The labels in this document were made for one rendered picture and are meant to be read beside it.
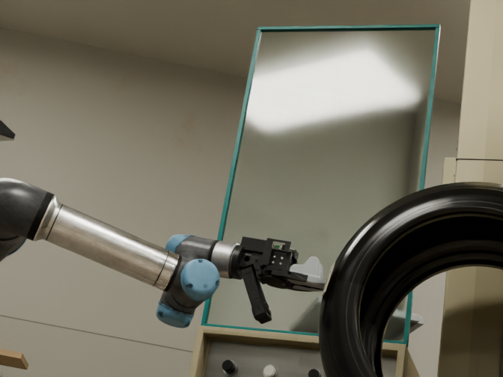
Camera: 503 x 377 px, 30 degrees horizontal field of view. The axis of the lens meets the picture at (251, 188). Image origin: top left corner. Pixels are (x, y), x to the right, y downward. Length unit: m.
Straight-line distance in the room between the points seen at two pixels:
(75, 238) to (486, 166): 0.98
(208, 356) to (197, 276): 0.77
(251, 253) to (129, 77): 4.21
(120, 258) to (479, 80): 1.02
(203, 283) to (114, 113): 4.23
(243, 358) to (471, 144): 0.81
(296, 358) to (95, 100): 3.78
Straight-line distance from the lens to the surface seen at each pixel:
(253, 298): 1.89
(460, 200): 1.78
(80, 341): 5.48
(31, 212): 1.76
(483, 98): 2.32
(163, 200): 5.72
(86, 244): 1.78
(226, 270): 1.92
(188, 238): 1.96
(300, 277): 1.86
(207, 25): 5.66
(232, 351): 2.50
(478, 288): 2.12
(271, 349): 2.47
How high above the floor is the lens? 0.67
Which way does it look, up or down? 23 degrees up
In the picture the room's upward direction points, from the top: 10 degrees clockwise
